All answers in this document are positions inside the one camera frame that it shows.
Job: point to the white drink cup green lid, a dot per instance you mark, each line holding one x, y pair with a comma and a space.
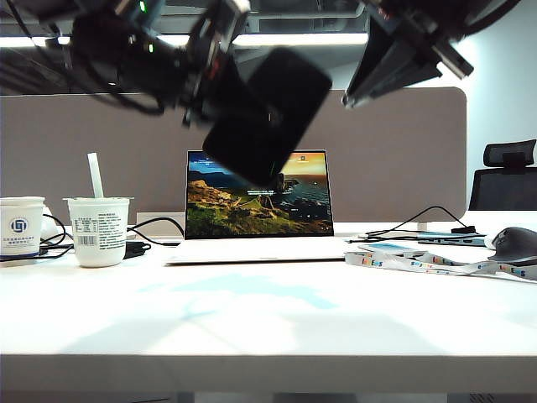
100, 247

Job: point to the white drinking straw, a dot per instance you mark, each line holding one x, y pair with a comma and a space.
95, 176

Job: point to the black phone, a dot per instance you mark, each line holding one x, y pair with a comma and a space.
272, 117

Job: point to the paper cup with blue logo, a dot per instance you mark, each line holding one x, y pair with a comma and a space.
21, 239

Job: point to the blue-grey USB hub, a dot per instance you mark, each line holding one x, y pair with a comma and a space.
440, 240

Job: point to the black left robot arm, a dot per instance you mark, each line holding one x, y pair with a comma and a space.
105, 54

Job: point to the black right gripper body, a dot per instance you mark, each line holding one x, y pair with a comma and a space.
411, 25

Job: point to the black power adapter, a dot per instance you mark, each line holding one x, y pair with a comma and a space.
136, 248

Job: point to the dark grey computer mouse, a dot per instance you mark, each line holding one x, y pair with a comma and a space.
516, 243

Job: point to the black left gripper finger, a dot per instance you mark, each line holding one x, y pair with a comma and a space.
235, 77
201, 109

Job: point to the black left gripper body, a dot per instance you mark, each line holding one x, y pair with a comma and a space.
218, 33

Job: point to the black office chair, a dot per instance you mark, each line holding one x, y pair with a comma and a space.
503, 189

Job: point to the ceiling light strip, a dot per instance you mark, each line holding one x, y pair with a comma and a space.
293, 40

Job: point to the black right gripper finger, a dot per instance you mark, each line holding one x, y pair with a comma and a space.
371, 63
403, 71

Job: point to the white laptop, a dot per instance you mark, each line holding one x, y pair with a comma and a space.
251, 218

